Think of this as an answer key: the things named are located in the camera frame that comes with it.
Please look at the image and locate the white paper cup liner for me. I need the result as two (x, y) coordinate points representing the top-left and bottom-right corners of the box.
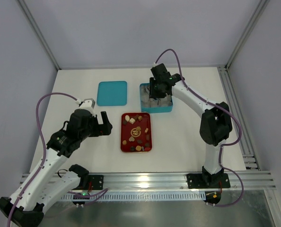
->
(140, 85), (150, 95)
(150, 102), (160, 108)
(160, 101), (172, 107)
(141, 101), (150, 108)
(140, 93), (149, 103)
(163, 95), (172, 102)

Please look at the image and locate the purple cable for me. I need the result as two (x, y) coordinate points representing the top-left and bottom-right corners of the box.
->
(154, 49), (245, 208)
(5, 92), (81, 227)

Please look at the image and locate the red rectangular tray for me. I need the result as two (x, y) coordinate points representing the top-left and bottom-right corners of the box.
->
(120, 112), (153, 153)

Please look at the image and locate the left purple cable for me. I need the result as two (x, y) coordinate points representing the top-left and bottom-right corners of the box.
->
(5, 92), (81, 227)

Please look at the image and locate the teal square tin box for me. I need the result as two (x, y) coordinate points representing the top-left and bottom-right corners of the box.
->
(139, 83), (173, 114)

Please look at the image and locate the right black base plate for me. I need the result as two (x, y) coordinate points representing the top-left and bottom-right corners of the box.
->
(186, 173), (231, 189)

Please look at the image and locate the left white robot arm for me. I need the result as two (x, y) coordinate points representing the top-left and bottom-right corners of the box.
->
(0, 109), (113, 227)

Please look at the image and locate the white slotted cable duct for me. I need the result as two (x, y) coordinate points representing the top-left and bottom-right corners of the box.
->
(60, 190), (206, 202)

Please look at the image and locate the aluminium rail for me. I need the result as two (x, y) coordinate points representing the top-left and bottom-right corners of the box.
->
(218, 66), (261, 171)
(21, 171), (277, 192)

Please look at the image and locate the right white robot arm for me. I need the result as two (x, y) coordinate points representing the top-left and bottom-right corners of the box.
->
(149, 63), (232, 189)

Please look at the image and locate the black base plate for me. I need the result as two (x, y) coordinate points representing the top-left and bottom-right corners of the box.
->
(186, 173), (231, 189)
(86, 175), (104, 191)

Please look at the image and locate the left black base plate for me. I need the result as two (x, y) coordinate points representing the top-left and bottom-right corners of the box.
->
(86, 175), (104, 191)

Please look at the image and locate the aluminium front rail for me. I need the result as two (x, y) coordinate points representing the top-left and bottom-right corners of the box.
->
(21, 171), (277, 192)

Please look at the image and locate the white square chocolate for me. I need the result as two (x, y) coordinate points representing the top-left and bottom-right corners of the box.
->
(129, 118), (135, 124)

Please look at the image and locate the teal tin lid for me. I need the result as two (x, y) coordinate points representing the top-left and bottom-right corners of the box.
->
(97, 81), (128, 106)

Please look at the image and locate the right side aluminium rail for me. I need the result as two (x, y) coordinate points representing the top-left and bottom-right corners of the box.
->
(218, 66), (261, 171)

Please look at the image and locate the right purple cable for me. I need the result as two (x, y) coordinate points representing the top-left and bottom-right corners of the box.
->
(154, 49), (245, 208)

